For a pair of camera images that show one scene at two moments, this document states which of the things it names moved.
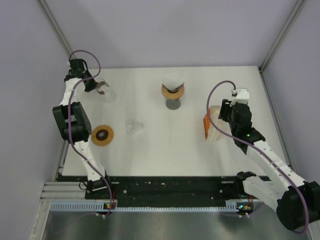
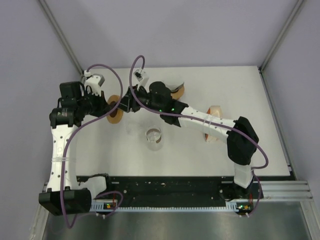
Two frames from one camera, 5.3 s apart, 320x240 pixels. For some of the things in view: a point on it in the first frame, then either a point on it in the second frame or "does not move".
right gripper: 225,109 -> 127,103
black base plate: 172,192 does not move
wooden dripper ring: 105,140 -> 119,115
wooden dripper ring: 166,93 does not move
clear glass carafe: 109,96 -> 154,138
